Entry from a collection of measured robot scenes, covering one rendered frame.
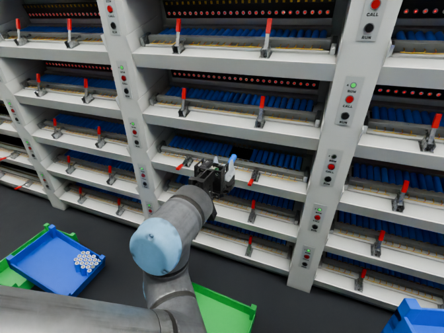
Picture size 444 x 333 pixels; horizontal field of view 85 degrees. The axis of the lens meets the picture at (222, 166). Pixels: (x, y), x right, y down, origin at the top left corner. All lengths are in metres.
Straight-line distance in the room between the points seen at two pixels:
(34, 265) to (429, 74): 1.49
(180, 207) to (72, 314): 0.22
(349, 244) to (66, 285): 1.13
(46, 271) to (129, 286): 0.35
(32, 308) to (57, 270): 1.00
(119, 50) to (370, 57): 0.72
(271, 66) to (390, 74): 0.27
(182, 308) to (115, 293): 0.76
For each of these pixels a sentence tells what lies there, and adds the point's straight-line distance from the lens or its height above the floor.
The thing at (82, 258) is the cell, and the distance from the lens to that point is 1.28.
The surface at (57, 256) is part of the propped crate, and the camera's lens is 1.38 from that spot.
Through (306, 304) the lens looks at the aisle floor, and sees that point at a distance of 1.16.
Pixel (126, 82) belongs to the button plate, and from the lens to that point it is 0.94.
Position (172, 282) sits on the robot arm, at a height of 0.56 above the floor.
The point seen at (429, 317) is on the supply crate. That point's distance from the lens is 0.64.
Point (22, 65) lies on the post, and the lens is 1.50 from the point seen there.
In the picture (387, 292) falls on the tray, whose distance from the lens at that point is 1.19.
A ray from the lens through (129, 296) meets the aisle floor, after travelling 1.19.
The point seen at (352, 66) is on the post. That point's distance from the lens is 0.69.
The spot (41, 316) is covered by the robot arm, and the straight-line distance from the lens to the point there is 0.34.
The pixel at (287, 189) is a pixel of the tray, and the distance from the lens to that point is 0.84.
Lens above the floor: 0.97
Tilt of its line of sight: 31 degrees down
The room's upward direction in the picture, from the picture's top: straight up
